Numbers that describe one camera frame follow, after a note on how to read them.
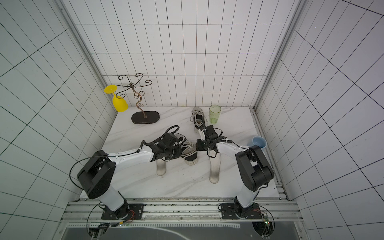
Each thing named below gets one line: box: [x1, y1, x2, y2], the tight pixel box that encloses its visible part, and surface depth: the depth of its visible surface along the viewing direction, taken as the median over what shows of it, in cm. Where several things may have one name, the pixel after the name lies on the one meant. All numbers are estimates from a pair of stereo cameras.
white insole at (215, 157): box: [208, 149, 221, 184], surface depth 87 cm
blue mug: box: [252, 136, 268, 152], surface depth 94 cm
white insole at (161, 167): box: [156, 158, 167, 176], surface depth 89 cm
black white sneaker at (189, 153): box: [180, 140, 198, 166], surface depth 89 cm
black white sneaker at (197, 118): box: [189, 107, 204, 133], surface depth 106 cm
